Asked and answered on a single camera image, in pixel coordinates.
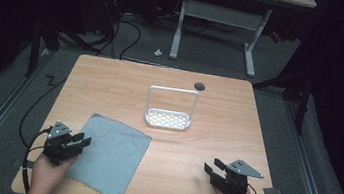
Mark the grey tape piece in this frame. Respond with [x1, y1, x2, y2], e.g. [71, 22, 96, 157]
[262, 186, 283, 194]

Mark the white-framed wooden desk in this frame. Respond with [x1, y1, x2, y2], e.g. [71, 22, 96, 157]
[167, 0, 319, 85]

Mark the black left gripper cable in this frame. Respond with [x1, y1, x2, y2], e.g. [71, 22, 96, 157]
[9, 72, 69, 194]

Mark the small red object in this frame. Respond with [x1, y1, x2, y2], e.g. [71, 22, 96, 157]
[269, 30, 284, 46]

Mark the black metal stand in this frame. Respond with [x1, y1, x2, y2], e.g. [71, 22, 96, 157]
[246, 65, 316, 137]
[23, 15, 103, 87]

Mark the grey-blue microfibre cloth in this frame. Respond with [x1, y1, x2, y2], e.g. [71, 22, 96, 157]
[61, 109, 156, 194]

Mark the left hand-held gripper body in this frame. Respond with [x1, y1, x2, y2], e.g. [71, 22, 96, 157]
[40, 119, 88, 170]

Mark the bundle of black floor cables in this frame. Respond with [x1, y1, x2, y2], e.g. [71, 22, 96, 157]
[93, 0, 147, 63]

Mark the person's left hand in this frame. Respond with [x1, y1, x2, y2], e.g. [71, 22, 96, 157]
[25, 149, 79, 194]

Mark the white rack with tall handle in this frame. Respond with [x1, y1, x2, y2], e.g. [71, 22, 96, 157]
[142, 84, 201, 133]

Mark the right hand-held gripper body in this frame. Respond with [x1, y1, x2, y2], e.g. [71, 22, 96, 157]
[208, 155, 266, 194]

